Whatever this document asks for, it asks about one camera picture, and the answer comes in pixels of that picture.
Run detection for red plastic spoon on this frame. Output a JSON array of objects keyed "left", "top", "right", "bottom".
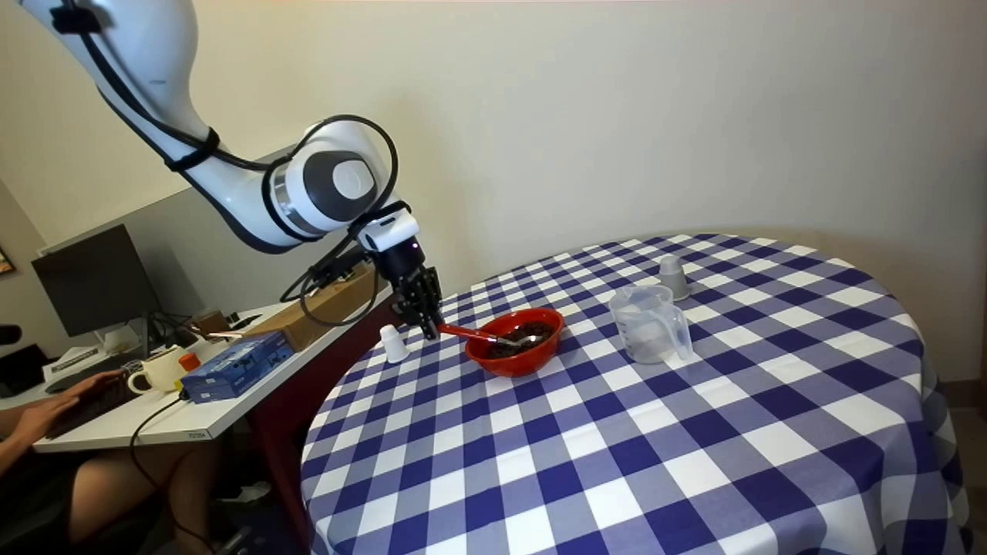
[{"left": 439, "top": 322, "right": 521, "bottom": 351}]

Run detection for grey partition panel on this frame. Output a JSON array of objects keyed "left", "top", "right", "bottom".
[{"left": 43, "top": 182, "right": 414, "bottom": 334}]

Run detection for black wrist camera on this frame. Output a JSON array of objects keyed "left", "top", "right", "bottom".
[{"left": 304, "top": 245, "right": 379, "bottom": 298}]

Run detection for black computer monitor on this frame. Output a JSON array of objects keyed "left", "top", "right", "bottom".
[{"left": 28, "top": 222, "right": 165, "bottom": 340}]

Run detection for small clear shaker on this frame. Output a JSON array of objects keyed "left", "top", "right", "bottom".
[{"left": 656, "top": 254, "right": 692, "bottom": 302}]

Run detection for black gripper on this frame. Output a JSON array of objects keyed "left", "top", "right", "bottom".
[{"left": 369, "top": 239, "right": 447, "bottom": 343}]

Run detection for black desk device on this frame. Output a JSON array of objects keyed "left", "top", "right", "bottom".
[{"left": 0, "top": 322, "right": 49, "bottom": 398}]

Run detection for person right hand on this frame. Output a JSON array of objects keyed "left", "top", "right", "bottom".
[{"left": 33, "top": 369, "right": 134, "bottom": 441}]

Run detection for white office desk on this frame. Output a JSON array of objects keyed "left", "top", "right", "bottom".
[{"left": 28, "top": 281, "right": 405, "bottom": 455}]

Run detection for white mug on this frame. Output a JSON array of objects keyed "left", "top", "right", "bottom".
[{"left": 122, "top": 350, "right": 189, "bottom": 398}]

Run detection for blue white checkered tablecloth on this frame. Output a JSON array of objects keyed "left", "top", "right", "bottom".
[{"left": 295, "top": 229, "right": 974, "bottom": 555}]

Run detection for blue box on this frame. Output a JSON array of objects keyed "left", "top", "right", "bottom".
[{"left": 183, "top": 334, "right": 295, "bottom": 408}]

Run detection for black desk cable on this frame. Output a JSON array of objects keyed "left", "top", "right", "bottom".
[{"left": 127, "top": 396, "right": 225, "bottom": 555}]

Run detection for person right forearm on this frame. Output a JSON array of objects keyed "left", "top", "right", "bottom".
[{"left": 0, "top": 410, "right": 49, "bottom": 476}]

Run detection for black keyboard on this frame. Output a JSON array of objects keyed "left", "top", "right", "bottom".
[{"left": 43, "top": 366, "right": 143, "bottom": 441}]

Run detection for white papers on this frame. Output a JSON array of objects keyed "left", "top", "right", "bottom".
[{"left": 43, "top": 343, "right": 106, "bottom": 378}]

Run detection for person bare leg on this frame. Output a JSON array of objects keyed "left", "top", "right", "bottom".
[{"left": 64, "top": 444, "right": 225, "bottom": 553}]

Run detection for red plastic bowl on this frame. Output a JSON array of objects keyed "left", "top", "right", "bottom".
[{"left": 462, "top": 306, "right": 567, "bottom": 378}]

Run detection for dark red desk panel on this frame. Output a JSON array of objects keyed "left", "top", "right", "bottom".
[{"left": 243, "top": 290, "right": 414, "bottom": 538}]

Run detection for flat brown cardboard box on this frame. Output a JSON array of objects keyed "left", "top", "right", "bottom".
[{"left": 241, "top": 269, "right": 391, "bottom": 354}]

